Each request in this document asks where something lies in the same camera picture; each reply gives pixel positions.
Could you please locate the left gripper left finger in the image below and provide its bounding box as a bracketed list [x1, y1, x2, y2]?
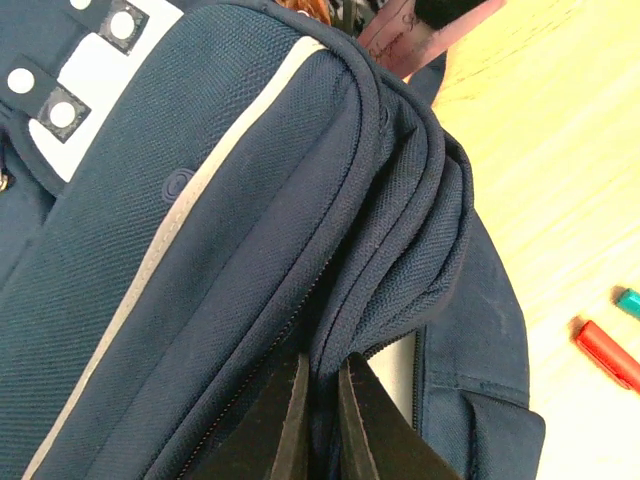
[189, 354, 309, 480]

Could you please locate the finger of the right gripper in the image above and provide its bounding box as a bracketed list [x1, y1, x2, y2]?
[414, 0, 484, 28]

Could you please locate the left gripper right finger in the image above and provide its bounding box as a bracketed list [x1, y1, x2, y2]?
[338, 354, 459, 480]

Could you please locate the pink illustrated book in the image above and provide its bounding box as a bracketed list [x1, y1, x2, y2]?
[279, 0, 509, 81]

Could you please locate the navy blue student backpack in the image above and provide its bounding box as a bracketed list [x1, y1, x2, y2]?
[1, 1, 545, 479]

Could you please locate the red marker pen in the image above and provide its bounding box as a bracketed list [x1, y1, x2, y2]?
[575, 320, 640, 392]

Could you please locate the green marker pen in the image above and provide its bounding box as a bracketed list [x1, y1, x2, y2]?
[615, 288, 640, 319]

